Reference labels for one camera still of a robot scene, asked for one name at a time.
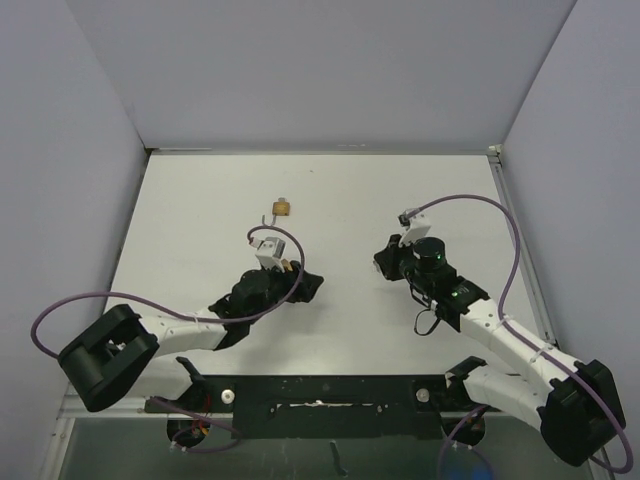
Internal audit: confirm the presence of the aluminium rail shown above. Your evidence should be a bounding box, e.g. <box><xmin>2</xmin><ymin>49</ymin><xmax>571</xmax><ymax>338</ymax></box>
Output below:
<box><xmin>58</xmin><ymin>389</ymin><xmax>151</xmax><ymax>420</ymax></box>
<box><xmin>487</xmin><ymin>144</ymin><xmax>557</xmax><ymax>344</ymax></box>

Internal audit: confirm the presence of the aluminium front rail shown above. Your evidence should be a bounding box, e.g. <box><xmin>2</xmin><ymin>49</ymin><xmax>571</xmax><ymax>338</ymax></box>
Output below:
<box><xmin>58</xmin><ymin>389</ymin><xmax>151</xmax><ymax>420</ymax></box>

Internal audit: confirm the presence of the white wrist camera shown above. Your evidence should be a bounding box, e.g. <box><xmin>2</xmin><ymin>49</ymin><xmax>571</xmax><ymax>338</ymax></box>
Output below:
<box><xmin>250</xmin><ymin>237</ymin><xmax>286</xmax><ymax>272</ymax></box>
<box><xmin>398</xmin><ymin>209</ymin><xmax>431</xmax><ymax>247</ymax></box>

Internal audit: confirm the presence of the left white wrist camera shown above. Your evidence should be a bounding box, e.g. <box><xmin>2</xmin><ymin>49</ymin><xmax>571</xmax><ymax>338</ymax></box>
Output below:
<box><xmin>250</xmin><ymin>237</ymin><xmax>286</xmax><ymax>272</ymax></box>

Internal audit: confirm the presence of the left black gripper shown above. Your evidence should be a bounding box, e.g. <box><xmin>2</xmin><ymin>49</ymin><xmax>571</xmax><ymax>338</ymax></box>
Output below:
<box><xmin>246</xmin><ymin>259</ymin><xmax>321</xmax><ymax>324</ymax></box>

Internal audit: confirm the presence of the small brass padlock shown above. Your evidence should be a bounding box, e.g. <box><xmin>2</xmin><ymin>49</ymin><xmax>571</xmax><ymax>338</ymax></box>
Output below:
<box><xmin>261</xmin><ymin>197</ymin><xmax>291</xmax><ymax>226</ymax></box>

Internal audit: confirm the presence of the large brass padlock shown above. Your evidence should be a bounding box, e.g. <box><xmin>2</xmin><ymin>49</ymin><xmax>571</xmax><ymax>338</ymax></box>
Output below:
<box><xmin>281</xmin><ymin>259</ymin><xmax>294</xmax><ymax>272</ymax></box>

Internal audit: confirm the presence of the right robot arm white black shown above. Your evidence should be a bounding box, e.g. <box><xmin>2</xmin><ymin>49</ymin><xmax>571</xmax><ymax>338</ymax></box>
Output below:
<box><xmin>374</xmin><ymin>234</ymin><xmax>626</xmax><ymax>466</ymax></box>

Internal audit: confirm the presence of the black thin cable loop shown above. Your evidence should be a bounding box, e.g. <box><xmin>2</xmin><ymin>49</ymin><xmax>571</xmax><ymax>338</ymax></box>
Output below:
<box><xmin>413</xmin><ymin>294</ymin><xmax>446</xmax><ymax>337</ymax></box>

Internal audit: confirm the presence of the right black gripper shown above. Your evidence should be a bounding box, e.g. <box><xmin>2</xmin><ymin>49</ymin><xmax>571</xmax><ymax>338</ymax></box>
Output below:
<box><xmin>376</xmin><ymin>232</ymin><xmax>433</xmax><ymax>295</ymax></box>

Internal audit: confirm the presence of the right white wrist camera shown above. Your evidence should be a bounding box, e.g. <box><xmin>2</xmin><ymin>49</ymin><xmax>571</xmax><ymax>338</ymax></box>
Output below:
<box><xmin>398</xmin><ymin>209</ymin><xmax>431</xmax><ymax>247</ymax></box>

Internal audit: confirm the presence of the aluminium right side rail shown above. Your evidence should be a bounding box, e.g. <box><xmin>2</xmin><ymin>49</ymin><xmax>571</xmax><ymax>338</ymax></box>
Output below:
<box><xmin>487</xmin><ymin>144</ymin><xmax>557</xmax><ymax>344</ymax></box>

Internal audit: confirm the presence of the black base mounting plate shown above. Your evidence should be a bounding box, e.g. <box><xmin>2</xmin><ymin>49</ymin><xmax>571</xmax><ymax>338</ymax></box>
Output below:
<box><xmin>144</xmin><ymin>375</ymin><xmax>475</xmax><ymax>453</ymax></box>

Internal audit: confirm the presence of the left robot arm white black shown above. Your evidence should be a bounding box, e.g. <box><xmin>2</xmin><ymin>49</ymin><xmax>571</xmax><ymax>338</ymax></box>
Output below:
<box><xmin>57</xmin><ymin>261</ymin><xmax>324</xmax><ymax>412</ymax></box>

